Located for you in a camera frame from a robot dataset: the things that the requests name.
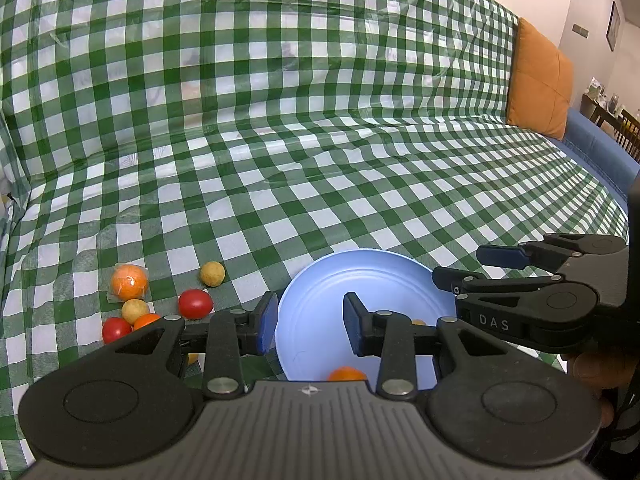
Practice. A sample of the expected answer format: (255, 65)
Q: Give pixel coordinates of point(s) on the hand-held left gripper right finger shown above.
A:
(352, 320)

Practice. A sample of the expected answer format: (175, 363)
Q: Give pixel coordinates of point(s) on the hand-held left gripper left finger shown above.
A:
(267, 322)

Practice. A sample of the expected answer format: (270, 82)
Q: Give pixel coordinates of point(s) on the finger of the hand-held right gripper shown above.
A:
(500, 256)
(450, 280)

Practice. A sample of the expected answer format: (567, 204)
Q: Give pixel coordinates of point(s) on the light blue plate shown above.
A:
(320, 300)

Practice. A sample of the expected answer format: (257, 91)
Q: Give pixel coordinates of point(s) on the small orange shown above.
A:
(346, 375)
(145, 321)

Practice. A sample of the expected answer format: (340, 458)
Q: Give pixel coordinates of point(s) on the person's right hand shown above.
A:
(595, 367)

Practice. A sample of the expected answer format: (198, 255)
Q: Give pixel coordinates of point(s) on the red tomato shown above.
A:
(195, 304)
(116, 330)

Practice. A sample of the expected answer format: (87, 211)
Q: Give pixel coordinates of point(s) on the blue sofa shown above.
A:
(595, 145)

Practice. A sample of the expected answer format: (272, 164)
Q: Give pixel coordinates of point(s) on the wooden chair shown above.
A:
(627, 132)

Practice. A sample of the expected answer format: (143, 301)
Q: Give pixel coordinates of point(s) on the orange cushion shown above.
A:
(542, 80)

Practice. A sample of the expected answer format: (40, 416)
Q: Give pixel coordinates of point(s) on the green checkered cloth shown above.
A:
(300, 135)

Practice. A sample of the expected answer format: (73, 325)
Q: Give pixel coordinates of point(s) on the wall switch plate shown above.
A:
(580, 30)

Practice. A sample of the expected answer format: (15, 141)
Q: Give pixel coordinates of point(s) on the framed wall picture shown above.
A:
(613, 25)

